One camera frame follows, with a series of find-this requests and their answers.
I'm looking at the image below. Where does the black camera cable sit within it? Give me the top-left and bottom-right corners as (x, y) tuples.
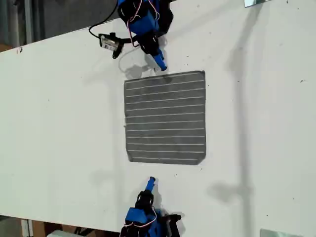
(88, 0), (124, 39)

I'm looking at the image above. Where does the black camera box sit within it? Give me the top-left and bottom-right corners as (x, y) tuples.
(161, 213), (183, 237)
(98, 32), (117, 50)

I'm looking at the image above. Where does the grey striped square towel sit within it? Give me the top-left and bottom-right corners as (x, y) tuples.
(123, 70), (207, 165)

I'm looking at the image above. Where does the brown cardboard box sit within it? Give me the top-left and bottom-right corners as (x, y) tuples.
(31, 220), (104, 237)

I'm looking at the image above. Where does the white table leg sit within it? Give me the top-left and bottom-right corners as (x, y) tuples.
(20, 219), (34, 237)

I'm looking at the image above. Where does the black camera stalk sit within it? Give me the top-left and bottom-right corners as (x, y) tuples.
(112, 36), (140, 60)

